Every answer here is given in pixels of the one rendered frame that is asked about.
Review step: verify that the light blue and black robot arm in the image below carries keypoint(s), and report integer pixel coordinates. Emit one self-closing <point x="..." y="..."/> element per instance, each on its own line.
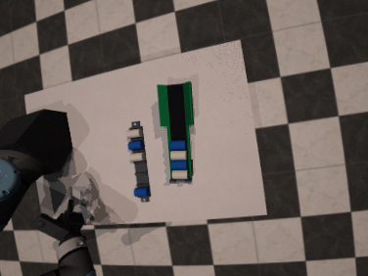
<point x="21" y="170"/>

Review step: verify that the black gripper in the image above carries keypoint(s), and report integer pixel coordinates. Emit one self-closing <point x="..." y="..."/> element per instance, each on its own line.
<point x="74" y="220"/>

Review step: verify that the beige cylinder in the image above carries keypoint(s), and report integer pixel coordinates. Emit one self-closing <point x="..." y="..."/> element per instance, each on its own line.
<point x="178" y="155"/>
<point x="134" y="133"/>
<point x="180" y="174"/>
<point x="137" y="156"/>

